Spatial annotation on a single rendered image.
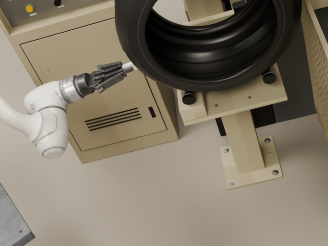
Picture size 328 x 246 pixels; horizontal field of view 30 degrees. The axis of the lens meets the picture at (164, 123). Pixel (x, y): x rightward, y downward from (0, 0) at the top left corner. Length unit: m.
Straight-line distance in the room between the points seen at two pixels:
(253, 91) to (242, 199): 0.84
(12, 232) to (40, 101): 0.51
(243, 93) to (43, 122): 0.70
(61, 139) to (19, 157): 1.57
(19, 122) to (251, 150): 1.23
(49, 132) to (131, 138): 1.21
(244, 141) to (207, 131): 0.45
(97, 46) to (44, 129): 0.85
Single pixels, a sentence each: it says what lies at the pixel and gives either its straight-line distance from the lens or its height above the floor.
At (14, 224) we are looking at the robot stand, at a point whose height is 0.65.
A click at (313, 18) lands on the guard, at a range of 2.12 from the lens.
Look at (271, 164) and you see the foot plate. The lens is 2.98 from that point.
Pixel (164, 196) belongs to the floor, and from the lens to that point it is 3.02.
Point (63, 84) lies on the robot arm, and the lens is 2.13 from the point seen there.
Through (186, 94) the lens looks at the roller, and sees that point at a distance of 2.08.
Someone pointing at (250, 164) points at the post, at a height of 0.07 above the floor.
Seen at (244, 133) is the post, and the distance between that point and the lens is 2.77.
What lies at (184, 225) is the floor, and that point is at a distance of 2.89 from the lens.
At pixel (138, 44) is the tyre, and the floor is 1.20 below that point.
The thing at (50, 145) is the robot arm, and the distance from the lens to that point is 2.03.
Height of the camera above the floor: 2.30
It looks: 43 degrees down
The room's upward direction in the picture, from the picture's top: 23 degrees counter-clockwise
